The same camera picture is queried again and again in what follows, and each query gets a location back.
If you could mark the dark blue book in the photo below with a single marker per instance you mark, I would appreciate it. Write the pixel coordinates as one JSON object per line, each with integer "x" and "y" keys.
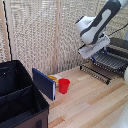
{"x": 43, "y": 83}

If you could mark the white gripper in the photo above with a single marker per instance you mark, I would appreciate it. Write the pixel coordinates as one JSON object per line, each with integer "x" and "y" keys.
{"x": 94, "y": 46}

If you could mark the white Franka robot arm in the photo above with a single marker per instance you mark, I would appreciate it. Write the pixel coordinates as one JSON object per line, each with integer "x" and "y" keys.
{"x": 100, "y": 20}

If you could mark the red plastic cup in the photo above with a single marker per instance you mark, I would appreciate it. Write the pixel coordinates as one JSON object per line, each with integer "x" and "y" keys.
{"x": 64, "y": 85}

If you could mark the black fabric storage box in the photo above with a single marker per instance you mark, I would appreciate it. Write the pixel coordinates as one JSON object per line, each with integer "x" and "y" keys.
{"x": 18, "y": 95}

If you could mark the beige woven folding screen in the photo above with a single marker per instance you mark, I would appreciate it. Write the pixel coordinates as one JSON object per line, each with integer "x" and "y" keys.
{"x": 40, "y": 36}

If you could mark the bowl with yellow contents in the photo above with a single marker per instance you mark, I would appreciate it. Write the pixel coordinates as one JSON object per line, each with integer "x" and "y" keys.
{"x": 53, "y": 78}

